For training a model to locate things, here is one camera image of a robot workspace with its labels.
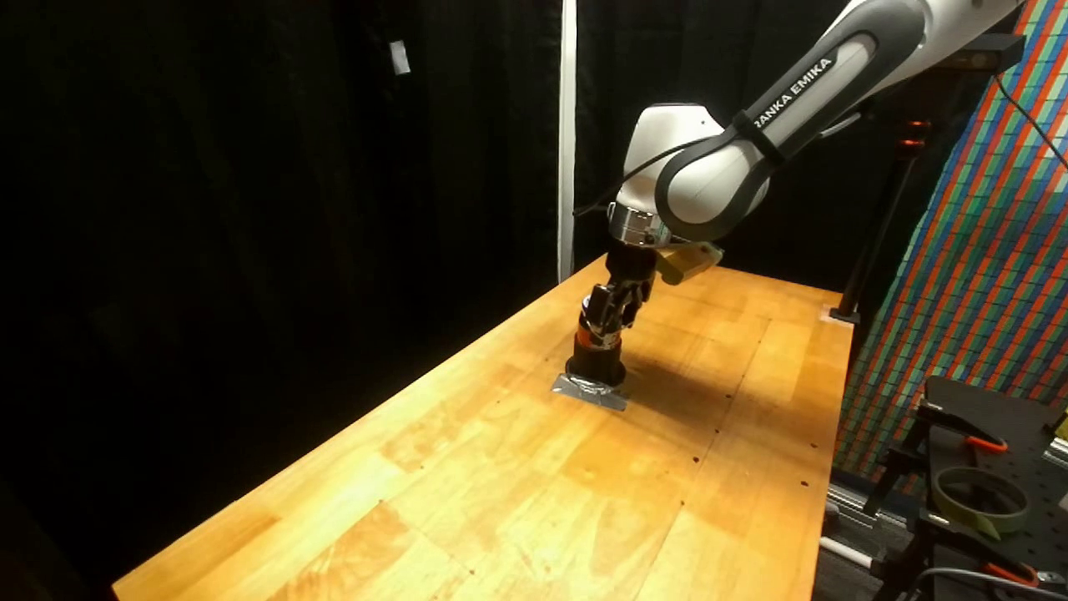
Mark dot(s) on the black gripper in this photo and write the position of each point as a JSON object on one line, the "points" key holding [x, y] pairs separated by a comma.
{"points": [[629, 266]]}

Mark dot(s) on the white grey Franka arm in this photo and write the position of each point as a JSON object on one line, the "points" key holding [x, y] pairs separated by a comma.
{"points": [[778, 110]]}

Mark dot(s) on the brown bottle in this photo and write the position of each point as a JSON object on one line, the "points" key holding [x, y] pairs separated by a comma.
{"points": [[596, 358]]}

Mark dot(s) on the grey flat mat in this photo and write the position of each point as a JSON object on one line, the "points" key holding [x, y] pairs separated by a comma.
{"points": [[589, 391]]}

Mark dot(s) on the white vertical pole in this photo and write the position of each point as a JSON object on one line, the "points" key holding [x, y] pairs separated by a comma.
{"points": [[569, 135]]}

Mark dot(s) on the black tripod stand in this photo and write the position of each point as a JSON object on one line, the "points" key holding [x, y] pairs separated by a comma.
{"points": [[880, 236]]}

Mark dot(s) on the small white tag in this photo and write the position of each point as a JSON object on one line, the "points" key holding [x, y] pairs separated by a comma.
{"points": [[398, 58]]}

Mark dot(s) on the colourful patterned cloth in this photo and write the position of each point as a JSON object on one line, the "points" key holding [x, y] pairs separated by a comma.
{"points": [[980, 280]]}

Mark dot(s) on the orange black spring clamp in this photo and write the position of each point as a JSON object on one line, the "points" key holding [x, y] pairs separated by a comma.
{"points": [[1006, 571], [988, 444]]}

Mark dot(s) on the olive tape roll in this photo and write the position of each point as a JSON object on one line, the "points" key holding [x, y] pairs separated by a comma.
{"points": [[980, 514]]}

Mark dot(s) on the beige wrist camera box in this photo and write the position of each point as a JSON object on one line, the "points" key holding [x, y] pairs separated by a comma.
{"points": [[690, 262]]}

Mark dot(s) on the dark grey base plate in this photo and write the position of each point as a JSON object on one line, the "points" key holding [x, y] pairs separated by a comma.
{"points": [[1003, 420]]}

